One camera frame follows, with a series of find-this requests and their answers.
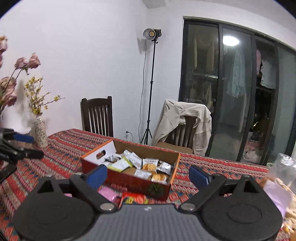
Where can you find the purple tissue pack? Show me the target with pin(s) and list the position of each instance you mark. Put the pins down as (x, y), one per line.
(280, 197)

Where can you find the large pink snack packet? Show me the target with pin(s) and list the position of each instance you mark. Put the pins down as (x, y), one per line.
(108, 193)

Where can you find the clear plastic bag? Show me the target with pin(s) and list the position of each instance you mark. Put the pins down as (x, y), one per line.
(282, 172)

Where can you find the floral ceramic vase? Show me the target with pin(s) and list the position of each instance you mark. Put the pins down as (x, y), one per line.
(40, 131)

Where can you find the yellow flower branches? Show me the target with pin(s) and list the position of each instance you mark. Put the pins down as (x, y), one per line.
(36, 99)

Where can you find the small green snack packet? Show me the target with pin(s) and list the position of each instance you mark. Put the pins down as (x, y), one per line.
(120, 165)

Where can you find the orange cardboard pumpkin box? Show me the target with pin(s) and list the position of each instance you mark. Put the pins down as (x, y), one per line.
(126, 178)

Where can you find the dark wooden chair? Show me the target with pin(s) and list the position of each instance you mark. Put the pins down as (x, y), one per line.
(96, 114)

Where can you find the glass sliding door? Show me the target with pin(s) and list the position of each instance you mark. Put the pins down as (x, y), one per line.
(247, 81)

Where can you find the dried pink roses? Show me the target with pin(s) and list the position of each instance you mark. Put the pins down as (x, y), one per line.
(8, 83)

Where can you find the colourful patterned tablecloth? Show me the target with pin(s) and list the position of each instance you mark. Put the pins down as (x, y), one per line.
(62, 159)

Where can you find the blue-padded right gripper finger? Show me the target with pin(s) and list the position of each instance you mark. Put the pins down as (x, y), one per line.
(96, 177)
(199, 177)

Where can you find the silver white snack packet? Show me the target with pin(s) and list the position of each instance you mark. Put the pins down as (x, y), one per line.
(165, 167)

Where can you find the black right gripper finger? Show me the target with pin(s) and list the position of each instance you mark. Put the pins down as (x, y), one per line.
(23, 138)

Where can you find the red orange spicy snack bag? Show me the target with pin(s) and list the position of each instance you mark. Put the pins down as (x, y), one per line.
(133, 198)

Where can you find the pumpkin seed cracker packet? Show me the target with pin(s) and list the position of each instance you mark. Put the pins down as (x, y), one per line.
(150, 164)

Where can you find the black studio light stand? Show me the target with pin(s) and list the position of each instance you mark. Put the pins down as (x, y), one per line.
(150, 35)

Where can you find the chair with beige jacket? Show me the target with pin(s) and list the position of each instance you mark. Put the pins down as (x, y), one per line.
(181, 138)

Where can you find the beige jacket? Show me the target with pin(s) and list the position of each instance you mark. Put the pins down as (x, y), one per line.
(174, 113)

